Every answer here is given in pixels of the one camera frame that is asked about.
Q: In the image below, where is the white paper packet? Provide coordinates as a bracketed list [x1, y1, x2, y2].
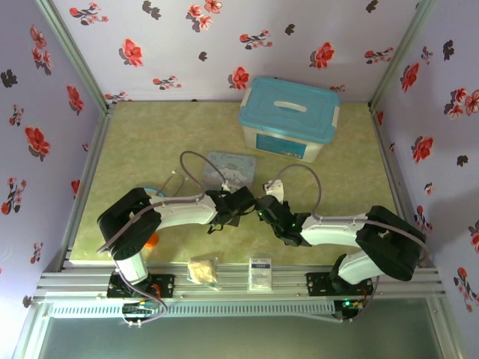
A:
[248, 254, 273, 292]

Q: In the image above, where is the clear bag with beige contents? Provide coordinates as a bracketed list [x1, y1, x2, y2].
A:
[186, 254, 222, 292]

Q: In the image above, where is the blue lidded storage box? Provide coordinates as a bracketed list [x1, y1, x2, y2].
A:
[238, 76, 342, 164]

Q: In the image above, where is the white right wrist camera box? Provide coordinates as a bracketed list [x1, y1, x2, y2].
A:
[262, 179, 284, 205]

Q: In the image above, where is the grey right arm cable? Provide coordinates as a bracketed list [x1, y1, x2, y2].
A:
[272, 163, 430, 263]

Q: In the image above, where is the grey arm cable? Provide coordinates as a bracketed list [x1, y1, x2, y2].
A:
[96, 150, 230, 256]
[272, 163, 430, 263]

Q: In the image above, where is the grey left arm cable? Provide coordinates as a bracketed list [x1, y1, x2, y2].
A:
[96, 150, 230, 256]

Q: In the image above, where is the thin wire loop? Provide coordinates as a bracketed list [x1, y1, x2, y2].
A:
[159, 169, 186, 198]

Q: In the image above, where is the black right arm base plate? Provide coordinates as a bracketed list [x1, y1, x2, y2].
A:
[305, 271, 376, 297]

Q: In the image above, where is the aluminium frame front beam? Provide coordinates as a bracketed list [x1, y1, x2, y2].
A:
[34, 260, 447, 302]

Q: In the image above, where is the white slotted cable duct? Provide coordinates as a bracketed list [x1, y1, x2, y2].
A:
[48, 300, 335, 319]

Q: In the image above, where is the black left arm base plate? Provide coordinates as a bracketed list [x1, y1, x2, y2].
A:
[106, 272, 177, 299]

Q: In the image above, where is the aluminium frame side rail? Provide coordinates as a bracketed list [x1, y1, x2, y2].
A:
[58, 103, 118, 263]

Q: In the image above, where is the aluminium frame corner post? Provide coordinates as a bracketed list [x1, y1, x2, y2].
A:
[34, 0, 114, 110]
[367, 0, 439, 108]

